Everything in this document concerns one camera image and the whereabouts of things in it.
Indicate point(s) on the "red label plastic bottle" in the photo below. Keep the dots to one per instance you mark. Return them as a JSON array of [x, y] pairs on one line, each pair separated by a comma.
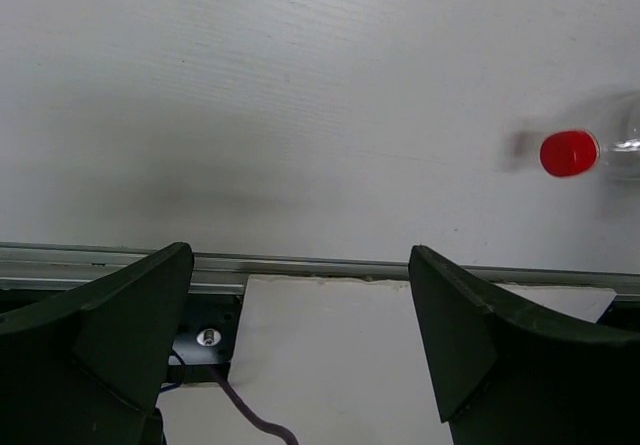
[[602, 134]]

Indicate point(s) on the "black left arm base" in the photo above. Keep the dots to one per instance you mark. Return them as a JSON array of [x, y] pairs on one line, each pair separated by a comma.
[[200, 335]]

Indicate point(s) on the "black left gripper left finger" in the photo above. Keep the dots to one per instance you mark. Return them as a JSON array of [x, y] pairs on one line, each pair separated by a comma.
[[104, 418]]

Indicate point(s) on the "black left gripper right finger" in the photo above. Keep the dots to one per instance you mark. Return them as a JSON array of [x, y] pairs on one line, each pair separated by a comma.
[[506, 370]]

